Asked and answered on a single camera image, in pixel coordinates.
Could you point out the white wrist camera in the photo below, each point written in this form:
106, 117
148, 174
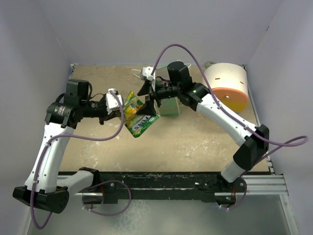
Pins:
112, 96
149, 77

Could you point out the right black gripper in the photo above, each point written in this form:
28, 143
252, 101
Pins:
148, 107

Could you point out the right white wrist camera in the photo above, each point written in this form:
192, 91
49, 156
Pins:
149, 77

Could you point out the green paper bag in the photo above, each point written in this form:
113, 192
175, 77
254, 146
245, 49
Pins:
163, 75

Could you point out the black base frame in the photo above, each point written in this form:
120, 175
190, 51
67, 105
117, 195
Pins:
208, 187

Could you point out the yellow green Fox's candy bag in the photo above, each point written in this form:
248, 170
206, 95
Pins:
136, 124

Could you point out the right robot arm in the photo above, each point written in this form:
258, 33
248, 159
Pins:
252, 140

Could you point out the white round drawer box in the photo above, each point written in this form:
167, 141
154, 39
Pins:
229, 84

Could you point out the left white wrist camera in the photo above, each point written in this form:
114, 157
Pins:
112, 96

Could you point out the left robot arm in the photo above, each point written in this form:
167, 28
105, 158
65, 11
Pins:
42, 190

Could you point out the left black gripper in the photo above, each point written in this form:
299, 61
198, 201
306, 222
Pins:
106, 116

